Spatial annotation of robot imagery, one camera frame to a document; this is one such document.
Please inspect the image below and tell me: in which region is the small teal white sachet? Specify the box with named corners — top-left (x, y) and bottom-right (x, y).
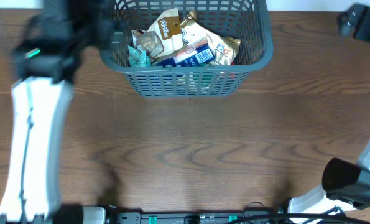
top-left (128, 46), bottom-right (151, 67)

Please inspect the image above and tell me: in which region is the beige snack bag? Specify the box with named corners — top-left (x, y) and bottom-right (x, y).
top-left (132, 8), bottom-right (183, 60)

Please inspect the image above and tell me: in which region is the gold foil food pouch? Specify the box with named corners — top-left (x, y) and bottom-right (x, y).
top-left (180, 10), bottom-right (241, 65)

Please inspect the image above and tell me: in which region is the tissue pocket pack bundle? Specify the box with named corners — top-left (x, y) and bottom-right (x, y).
top-left (152, 38), bottom-right (215, 67)

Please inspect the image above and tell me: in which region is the green lid jar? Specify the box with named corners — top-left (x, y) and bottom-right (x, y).
top-left (189, 74), bottom-right (213, 91)

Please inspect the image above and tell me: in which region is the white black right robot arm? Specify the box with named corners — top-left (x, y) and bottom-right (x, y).
top-left (279, 3), bottom-right (370, 223)

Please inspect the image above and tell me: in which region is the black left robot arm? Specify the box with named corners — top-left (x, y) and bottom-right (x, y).
top-left (0, 0), bottom-right (116, 223)

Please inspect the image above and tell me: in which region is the grey plastic basket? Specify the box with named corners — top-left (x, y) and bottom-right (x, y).
top-left (100, 0), bottom-right (274, 98)

